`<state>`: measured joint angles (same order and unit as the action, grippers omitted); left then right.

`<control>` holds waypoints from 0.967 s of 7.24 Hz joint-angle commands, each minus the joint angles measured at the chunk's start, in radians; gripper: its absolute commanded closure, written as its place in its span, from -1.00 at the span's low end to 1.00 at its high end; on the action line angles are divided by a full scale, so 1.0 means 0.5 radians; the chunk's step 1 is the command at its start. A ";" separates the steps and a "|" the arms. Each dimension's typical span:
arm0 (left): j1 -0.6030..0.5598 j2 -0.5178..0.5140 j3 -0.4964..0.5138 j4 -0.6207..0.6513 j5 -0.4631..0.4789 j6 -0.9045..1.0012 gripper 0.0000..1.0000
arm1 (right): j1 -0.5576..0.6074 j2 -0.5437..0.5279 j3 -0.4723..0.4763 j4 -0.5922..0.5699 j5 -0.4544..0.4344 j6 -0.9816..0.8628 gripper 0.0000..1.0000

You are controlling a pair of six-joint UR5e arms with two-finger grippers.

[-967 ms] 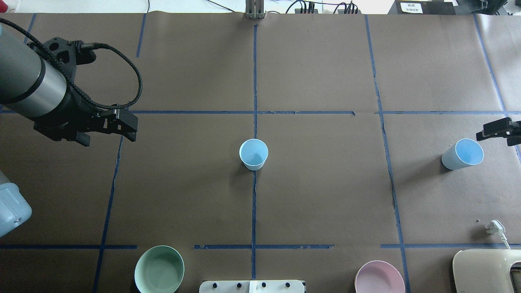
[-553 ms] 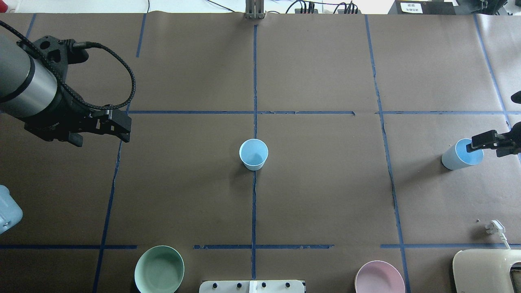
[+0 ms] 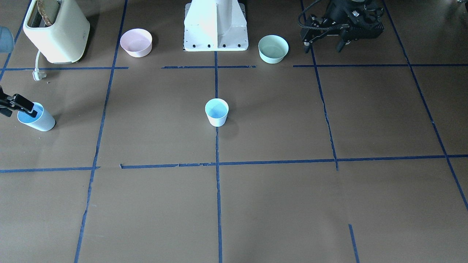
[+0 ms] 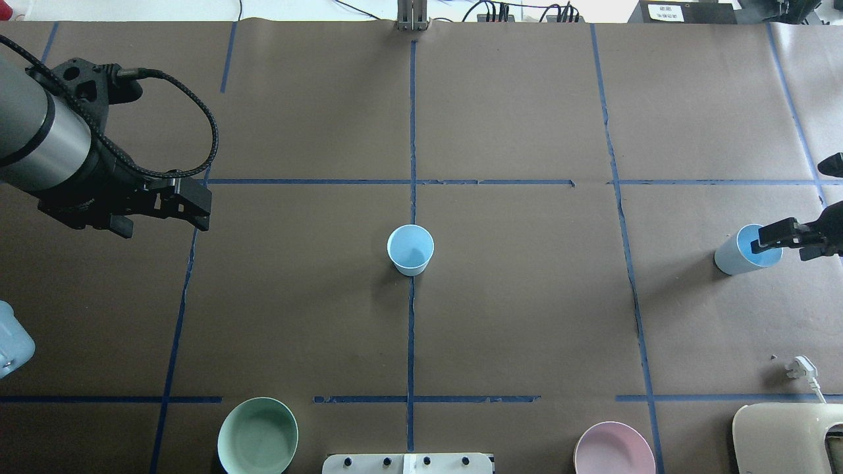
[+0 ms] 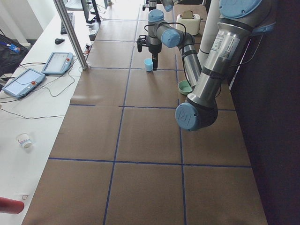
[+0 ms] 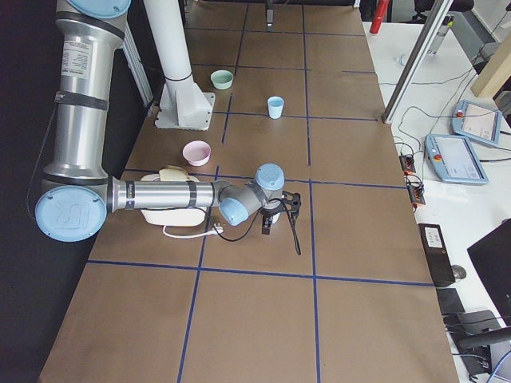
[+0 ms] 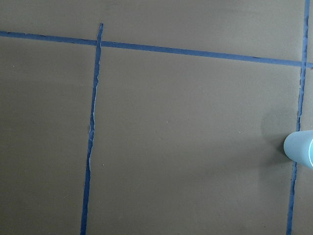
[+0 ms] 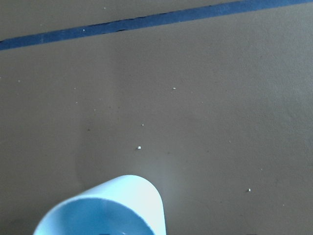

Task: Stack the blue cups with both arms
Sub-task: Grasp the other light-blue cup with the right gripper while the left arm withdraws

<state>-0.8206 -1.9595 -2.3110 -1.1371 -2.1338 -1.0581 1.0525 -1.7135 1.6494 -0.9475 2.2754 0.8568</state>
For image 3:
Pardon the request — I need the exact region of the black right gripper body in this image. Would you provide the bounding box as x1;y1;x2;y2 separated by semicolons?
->
0;86;34;118

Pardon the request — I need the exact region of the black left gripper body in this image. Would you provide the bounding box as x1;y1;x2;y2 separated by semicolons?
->
301;0;384;44

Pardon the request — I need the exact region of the light blue cup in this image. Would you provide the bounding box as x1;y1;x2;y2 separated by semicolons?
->
17;102;56;132
204;98;229;127

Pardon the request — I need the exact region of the green bowl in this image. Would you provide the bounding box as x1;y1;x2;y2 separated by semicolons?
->
258;35;289;64

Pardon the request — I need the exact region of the white power plug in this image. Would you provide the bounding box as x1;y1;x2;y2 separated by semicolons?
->
33;50;47;81

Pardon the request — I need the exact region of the cream toaster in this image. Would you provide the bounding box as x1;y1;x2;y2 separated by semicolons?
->
22;0;90;64

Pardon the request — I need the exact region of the toast slice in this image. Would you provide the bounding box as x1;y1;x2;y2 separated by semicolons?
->
36;0;61;26

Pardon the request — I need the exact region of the pink bowl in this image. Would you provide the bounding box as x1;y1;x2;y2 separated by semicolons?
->
119;28;153;58

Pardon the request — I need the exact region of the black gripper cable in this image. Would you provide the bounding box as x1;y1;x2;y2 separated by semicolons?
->
298;0;329;30

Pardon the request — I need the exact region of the white pedestal column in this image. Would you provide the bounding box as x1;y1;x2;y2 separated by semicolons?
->
184;0;249;52

